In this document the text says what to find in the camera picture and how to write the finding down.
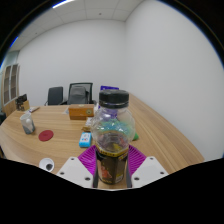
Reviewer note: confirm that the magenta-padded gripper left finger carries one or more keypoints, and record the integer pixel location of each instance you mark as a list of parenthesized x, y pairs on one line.
[(75, 171)]

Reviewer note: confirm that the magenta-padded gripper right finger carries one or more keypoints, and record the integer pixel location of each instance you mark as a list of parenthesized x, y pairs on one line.
[(148, 171)]

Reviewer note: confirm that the clear black-capped drink bottle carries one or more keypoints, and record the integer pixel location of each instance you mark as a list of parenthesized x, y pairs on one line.
[(111, 166)]

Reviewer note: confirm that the small light blue box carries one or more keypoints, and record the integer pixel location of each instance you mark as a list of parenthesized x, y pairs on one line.
[(85, 140)]

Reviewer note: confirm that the flat round red coaster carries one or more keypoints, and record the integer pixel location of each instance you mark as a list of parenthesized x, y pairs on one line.
[(46, 135)]

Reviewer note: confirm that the small yellow packet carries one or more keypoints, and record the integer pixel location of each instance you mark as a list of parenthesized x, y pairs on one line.
[(88, 126)]

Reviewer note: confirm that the wooden tissue box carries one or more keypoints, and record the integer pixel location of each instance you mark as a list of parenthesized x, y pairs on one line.
[(81, 112)]

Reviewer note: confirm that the white ceramic mug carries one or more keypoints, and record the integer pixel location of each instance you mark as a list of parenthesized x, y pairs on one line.
[(28, 124)]

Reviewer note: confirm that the grey mesh office chair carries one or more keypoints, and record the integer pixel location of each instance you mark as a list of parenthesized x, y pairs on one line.
[(78, 95)]

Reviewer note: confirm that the black office chair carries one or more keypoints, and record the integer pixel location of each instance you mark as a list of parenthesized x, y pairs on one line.
[(55, 96)]

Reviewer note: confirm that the purple standing card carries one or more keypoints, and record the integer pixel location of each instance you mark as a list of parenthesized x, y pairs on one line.
[(108, 87)]

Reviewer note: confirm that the dark printed carton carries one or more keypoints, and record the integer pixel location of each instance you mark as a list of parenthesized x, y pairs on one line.
[(17, 101)]

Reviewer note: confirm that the wooden glass-door cabinet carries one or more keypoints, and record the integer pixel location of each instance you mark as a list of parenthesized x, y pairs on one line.
[(10, 100)]

